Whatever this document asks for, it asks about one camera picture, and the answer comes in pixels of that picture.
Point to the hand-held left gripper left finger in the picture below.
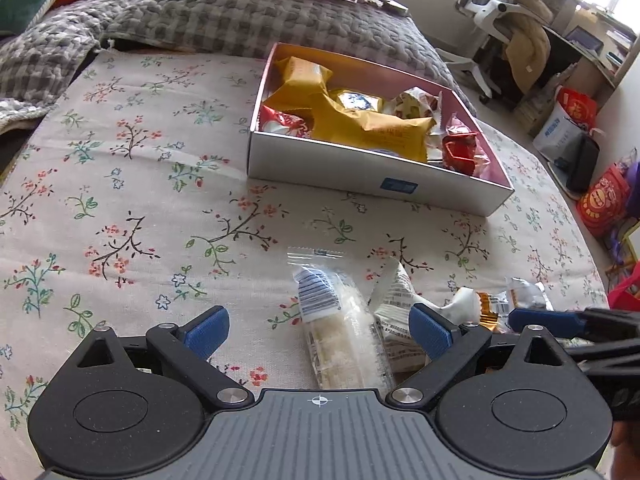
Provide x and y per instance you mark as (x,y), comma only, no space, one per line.
(207,332)

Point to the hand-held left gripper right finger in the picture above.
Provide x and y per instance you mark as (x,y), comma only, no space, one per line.
(430,332)

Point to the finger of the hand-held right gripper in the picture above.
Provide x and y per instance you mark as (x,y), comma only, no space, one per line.
(555,322)

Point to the orange clear snack packet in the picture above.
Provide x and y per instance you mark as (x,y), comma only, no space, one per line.
(530,292)

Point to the clear orange cracker packet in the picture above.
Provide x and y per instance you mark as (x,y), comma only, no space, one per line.
(492,307)

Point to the clear rice cracker packet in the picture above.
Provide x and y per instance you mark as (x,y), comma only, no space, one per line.
(340,335)

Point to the red candy wrapper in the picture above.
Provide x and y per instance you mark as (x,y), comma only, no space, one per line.
(465,150)

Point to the white cardboard box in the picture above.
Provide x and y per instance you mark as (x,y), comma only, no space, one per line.
(325,165)

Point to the large yellow snack packet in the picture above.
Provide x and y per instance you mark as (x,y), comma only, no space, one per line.
(375,130)

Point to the white red snack packet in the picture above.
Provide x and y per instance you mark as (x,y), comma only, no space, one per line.
(285,122)

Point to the white crinkled snack packet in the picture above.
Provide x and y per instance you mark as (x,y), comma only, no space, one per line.
(415,105)

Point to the red yellow gift bag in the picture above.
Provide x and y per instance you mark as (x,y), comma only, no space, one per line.
(602,200)

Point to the white flat board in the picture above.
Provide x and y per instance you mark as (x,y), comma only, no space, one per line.
(560,175)

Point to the floral tablecloth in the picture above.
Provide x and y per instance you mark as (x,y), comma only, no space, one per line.
(150,185)

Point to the black bag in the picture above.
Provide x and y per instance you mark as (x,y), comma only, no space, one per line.
(584,162)

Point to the purple gift bag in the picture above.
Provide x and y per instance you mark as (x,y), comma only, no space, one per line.
(630,170)

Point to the white blue shopping bag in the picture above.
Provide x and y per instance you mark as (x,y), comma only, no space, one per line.
(557,132)

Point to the wooden desk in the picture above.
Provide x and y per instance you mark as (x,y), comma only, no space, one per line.
(600,60)

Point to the beige coat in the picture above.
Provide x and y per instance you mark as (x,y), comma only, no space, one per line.
(530,45)

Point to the grey checked blanket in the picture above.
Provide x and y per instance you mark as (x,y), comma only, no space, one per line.
(225,20)

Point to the white office chair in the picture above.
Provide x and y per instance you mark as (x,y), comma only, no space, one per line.
(487,15)

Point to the small crumpled white packet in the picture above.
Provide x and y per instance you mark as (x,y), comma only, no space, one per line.
(382,2)

